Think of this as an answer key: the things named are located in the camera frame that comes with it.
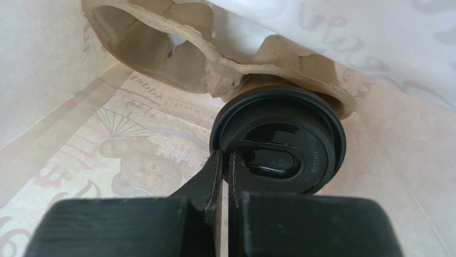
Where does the grey pulp cup carrier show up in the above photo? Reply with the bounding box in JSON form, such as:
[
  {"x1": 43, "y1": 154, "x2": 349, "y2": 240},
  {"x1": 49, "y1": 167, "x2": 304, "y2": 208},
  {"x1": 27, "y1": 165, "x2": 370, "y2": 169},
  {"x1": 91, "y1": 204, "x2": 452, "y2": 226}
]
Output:
[{"x1": 81, "y1": 1, "x2": 356, "y2": 119}]

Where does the white paper takeout bag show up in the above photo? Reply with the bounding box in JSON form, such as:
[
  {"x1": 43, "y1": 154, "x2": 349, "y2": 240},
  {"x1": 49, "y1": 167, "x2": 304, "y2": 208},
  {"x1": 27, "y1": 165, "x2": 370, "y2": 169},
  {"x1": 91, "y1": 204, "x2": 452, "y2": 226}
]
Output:
[{"x1": 1, "y1": 1, "x2": 455, "y2": 256}]

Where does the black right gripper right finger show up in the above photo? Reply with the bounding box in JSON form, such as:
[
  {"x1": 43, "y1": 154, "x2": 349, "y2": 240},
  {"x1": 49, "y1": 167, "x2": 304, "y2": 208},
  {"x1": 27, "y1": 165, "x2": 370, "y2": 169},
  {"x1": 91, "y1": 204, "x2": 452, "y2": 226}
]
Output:
[{"x1": 227, "y1": 152, "x2": 403, "y2": 256}]

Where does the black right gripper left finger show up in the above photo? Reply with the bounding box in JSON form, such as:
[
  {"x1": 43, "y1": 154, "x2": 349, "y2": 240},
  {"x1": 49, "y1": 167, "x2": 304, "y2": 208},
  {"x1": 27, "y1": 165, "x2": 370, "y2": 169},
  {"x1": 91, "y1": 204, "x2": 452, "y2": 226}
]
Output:
[{"x1": 25, "y1": 150, "x2": 223, "y2": 256}]

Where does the single paper coffee cup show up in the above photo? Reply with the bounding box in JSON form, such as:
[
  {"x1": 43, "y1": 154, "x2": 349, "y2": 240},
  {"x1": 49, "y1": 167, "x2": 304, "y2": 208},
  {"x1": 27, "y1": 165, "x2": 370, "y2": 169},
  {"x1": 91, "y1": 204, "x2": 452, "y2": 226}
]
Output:
[{"x1": 235, "y1": 74, "x2": 296, "y2": 96}]

